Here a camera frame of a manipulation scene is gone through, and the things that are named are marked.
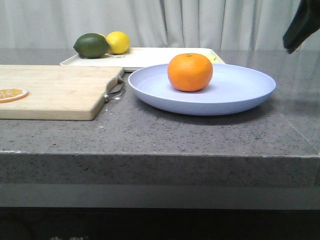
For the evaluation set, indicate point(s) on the orange fruit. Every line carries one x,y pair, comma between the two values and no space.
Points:
190,72

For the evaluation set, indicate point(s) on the orange slice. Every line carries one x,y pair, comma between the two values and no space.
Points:
12,94

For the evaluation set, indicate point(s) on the cream white tray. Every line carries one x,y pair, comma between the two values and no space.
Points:
138,57

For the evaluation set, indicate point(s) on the green lime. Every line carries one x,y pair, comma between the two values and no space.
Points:
91,45

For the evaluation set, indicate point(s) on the yellow lemon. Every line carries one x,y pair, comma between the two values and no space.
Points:
119,42

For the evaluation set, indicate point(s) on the wooden cutting board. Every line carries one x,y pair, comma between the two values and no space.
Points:
57,92

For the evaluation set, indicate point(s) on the white curtain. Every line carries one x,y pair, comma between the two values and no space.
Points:
214,24

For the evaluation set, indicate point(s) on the pale yellow slices on tray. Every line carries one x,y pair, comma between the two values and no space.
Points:
212,58

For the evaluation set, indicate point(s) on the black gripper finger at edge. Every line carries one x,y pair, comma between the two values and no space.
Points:
305,22

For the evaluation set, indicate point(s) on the light blue plate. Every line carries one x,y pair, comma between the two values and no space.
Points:
233,89

